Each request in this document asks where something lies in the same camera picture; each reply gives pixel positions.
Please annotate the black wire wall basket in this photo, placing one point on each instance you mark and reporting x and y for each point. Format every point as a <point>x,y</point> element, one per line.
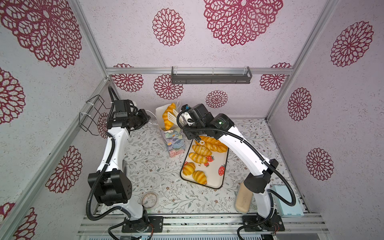
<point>94,120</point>

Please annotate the striped bread roll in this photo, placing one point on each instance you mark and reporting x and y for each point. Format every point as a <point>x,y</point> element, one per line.
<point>199,159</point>
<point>201,150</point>

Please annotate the clear tape roll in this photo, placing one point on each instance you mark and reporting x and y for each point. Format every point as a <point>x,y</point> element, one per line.
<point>150,200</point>

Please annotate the beige oblong bread loaf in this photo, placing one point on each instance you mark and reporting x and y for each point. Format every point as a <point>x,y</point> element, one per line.
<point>243,199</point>

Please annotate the white slotted spatula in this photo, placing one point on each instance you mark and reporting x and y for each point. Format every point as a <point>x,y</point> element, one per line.
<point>172,116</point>

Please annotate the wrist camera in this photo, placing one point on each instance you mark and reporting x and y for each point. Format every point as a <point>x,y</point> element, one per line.
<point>122,108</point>
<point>200,115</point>

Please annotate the black rimmed white tray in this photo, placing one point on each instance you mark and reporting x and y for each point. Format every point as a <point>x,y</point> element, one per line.
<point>214,169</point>

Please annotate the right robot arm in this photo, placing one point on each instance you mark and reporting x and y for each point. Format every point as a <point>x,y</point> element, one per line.
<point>261,169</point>

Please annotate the small croissant lower left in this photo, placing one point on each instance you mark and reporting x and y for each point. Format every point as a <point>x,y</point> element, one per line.
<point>188,169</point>

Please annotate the long twisted bread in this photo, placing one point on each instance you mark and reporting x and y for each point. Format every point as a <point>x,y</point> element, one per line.
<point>212,144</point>

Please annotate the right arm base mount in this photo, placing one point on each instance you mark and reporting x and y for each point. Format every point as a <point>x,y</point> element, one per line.
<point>264,224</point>

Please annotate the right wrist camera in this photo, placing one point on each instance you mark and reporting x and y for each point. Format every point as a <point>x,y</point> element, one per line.
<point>200,115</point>

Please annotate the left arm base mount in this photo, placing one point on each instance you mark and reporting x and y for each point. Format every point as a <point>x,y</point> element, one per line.
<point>144,225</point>

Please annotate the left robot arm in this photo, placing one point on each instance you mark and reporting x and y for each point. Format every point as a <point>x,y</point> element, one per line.
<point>109,184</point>

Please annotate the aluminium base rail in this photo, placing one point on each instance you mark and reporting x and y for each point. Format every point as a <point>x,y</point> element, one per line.
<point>228,224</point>

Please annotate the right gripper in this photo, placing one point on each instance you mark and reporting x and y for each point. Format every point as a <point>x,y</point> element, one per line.
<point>186,129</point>

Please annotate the floral paper bag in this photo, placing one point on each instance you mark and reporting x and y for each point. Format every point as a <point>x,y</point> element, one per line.
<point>171,133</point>

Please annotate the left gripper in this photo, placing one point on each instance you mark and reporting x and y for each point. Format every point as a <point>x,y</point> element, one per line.
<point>145,118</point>

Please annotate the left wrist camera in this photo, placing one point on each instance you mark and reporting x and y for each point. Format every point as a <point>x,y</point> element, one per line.
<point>122,108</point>

